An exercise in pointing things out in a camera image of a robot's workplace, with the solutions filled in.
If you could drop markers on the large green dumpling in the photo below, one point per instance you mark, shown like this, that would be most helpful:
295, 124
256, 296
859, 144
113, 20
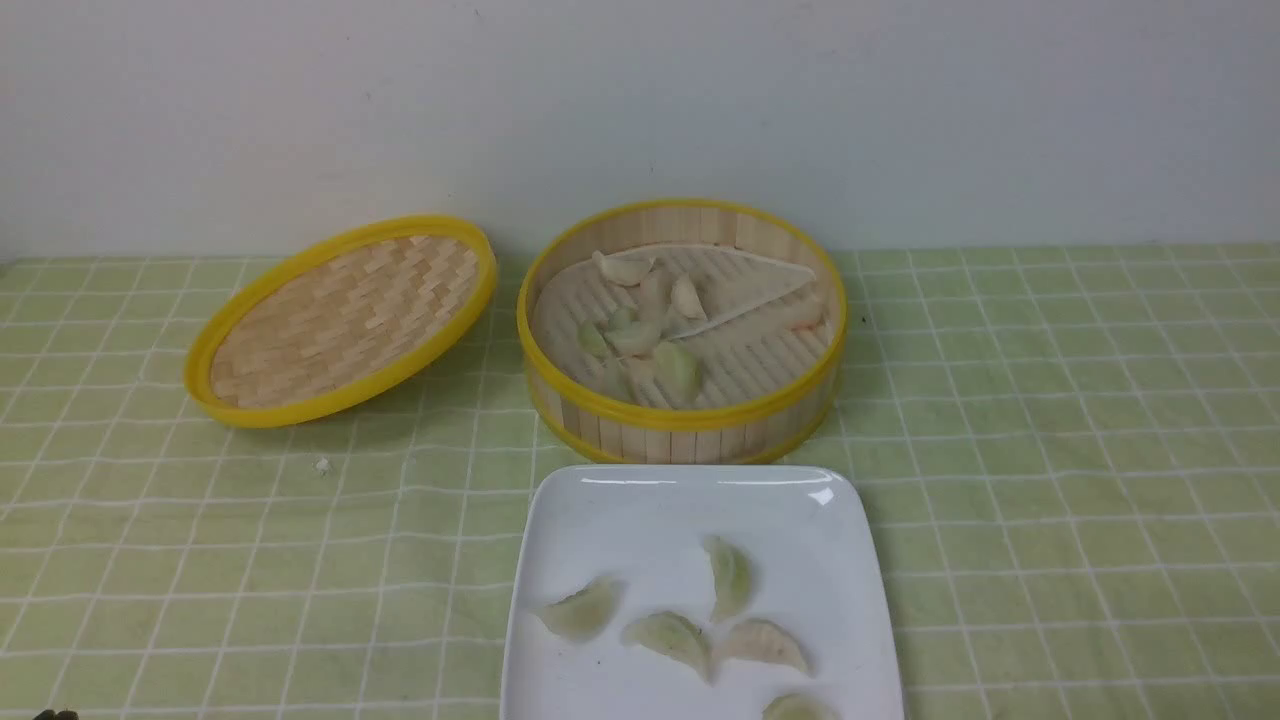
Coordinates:
678, 371

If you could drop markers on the white square plate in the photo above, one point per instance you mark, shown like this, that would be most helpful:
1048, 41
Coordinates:
816, 573

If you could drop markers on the upright green dumpling on plate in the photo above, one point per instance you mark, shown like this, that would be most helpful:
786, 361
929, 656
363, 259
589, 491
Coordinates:
733, 578

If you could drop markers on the green dumpling on plate left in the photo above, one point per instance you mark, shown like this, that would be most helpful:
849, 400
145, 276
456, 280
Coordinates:
582, 615

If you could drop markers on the green dumpling on plate centre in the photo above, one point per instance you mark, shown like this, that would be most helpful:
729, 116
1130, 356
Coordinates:
673, 636

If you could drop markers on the pale dumpling on plate right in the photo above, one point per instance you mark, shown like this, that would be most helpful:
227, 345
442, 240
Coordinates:
761, 641

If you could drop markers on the green dumpling at plate edge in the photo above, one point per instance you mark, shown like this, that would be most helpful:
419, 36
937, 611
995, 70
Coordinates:
798, 706

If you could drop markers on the pale green dumpling in steamer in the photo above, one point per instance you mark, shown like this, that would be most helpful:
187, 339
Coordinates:
629, 335

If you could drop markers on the yellow rimmed bamboo steamer basket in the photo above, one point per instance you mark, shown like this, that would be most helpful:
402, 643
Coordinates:
763, 389

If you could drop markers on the small green dumpling steamer left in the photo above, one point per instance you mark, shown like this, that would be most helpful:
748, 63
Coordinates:
592, 341

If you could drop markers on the white dumpling steamer middle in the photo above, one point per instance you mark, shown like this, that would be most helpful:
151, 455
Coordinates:
685, 299

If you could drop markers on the white dumpling steamer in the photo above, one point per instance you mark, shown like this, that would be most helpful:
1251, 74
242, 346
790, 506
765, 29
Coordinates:
685, 299
623, 270

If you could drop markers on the white dumpling steamer top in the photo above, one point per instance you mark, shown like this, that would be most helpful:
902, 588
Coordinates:
623, 270

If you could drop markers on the orange tinted dumpling in steamer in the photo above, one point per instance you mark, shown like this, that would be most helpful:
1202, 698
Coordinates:
804, 314

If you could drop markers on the yellow rimmed bamboo steamer lid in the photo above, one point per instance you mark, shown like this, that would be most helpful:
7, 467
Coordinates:
342, 322

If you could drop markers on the green checked tablecloth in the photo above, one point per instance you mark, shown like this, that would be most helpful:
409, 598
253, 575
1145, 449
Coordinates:
1068, 459

